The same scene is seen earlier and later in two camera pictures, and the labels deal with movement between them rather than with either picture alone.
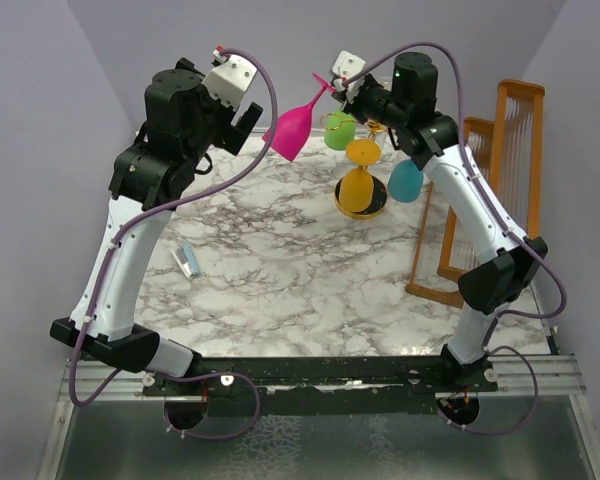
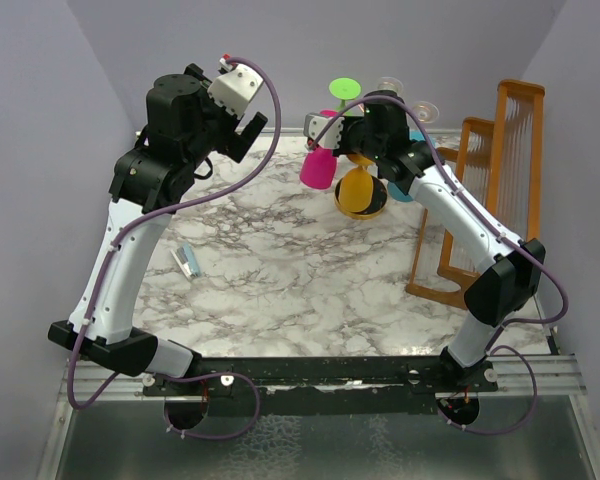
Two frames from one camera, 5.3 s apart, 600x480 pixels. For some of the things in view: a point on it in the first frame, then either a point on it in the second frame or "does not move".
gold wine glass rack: x=380 y=192 does not move
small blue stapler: x=187 y=260 does not move
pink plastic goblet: x=293 y=125 to x=318 y=165
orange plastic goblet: x=356 y=185 does not move
